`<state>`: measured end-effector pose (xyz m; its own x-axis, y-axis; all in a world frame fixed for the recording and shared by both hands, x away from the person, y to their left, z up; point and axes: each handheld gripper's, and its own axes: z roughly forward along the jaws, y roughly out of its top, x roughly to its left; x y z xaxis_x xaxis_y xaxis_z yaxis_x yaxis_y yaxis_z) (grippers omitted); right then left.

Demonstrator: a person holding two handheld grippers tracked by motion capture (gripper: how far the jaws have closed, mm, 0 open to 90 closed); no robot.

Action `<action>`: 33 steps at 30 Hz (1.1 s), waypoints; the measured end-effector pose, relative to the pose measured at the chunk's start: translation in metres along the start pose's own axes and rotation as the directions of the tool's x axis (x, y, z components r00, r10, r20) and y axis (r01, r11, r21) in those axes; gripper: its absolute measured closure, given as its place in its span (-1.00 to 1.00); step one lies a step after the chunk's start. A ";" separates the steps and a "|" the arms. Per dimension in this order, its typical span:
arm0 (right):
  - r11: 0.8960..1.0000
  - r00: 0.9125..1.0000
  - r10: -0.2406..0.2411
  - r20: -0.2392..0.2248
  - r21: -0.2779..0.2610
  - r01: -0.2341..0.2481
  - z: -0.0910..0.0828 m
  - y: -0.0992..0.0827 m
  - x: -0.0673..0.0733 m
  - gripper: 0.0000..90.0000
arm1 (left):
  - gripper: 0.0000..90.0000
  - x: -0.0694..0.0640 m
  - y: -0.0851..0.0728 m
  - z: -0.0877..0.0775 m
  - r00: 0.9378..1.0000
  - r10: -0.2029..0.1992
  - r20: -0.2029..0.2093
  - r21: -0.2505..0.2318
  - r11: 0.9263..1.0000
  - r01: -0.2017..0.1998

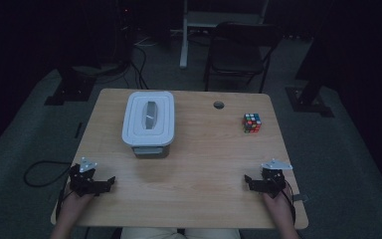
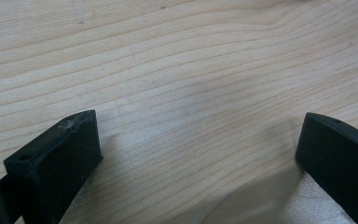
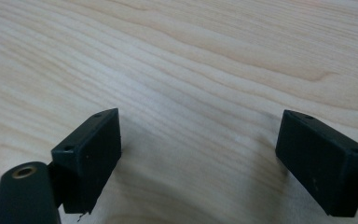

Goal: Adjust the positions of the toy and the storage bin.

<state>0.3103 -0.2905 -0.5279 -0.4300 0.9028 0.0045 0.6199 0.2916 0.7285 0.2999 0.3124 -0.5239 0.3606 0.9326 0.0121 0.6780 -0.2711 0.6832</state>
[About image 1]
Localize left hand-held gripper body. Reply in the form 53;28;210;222
69;156;108;197

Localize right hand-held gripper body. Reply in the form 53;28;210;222
260;158;293;199

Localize grey storage box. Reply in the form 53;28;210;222
131;143;171;159

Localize multicoloured puzzle cube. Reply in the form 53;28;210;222
242;113;263;134

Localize person's right hand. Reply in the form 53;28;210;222
262;191;295;218

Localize person's left hand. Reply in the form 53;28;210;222
61;192;94;217

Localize person's light trousers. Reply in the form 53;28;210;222
120;227;242;239

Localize black stand with flat base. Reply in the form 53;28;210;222
285;0;335;119
44;64;97;107

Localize black folding chair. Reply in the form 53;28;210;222
203;21;285;95

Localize dark equipment rack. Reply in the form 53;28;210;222
111;0;137;69

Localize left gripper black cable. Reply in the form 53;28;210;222
23;160;74;222

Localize black floor cables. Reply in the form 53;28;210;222
94;34;180;91

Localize white metal table frame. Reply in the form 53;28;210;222
178;0;271;70

